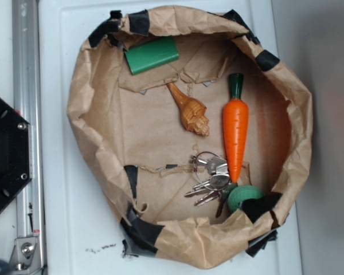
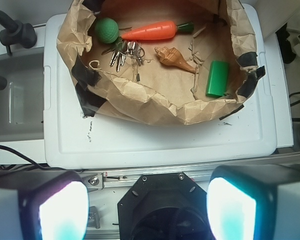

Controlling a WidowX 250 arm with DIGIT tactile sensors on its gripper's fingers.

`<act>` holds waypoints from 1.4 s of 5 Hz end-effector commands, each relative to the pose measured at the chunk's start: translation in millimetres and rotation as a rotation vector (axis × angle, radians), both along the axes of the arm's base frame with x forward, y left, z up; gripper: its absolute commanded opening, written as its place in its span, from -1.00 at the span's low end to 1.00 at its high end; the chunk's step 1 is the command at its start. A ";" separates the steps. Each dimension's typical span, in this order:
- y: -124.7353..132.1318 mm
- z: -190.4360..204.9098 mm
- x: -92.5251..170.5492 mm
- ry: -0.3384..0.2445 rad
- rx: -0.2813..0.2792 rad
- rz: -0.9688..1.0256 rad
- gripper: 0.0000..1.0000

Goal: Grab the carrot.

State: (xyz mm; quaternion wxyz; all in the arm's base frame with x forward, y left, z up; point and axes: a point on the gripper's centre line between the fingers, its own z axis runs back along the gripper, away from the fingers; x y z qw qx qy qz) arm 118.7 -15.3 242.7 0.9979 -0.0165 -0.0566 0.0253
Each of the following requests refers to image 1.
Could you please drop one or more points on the wooden seashell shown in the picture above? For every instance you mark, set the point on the wooden seashell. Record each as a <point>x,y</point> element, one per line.
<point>192,111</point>

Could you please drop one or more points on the aluminium rail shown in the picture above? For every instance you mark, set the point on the aluminium rail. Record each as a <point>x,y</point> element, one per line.
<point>27,100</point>

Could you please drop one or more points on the white plastic tray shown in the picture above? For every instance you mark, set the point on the white plastic tray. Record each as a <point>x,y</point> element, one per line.
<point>82,234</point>

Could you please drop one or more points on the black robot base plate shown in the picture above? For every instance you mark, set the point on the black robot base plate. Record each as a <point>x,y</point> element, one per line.
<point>14,154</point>

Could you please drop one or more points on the green cylinder block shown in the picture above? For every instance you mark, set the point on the green cylinder block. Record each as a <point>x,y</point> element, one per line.
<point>151,55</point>

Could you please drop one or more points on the brown paper bag tray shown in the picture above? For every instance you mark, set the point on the brown paper bag tray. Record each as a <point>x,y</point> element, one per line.
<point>129,131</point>

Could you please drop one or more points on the orange toy carrot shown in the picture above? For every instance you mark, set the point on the orange toy carrot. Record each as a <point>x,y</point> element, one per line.
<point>235,126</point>

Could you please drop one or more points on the silver key bunch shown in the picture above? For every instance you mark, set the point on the silver key bunch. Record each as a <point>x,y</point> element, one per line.
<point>217,183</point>

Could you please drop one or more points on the metal corner bracket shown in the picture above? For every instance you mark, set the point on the metal corner bracket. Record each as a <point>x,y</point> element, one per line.
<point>27,256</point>

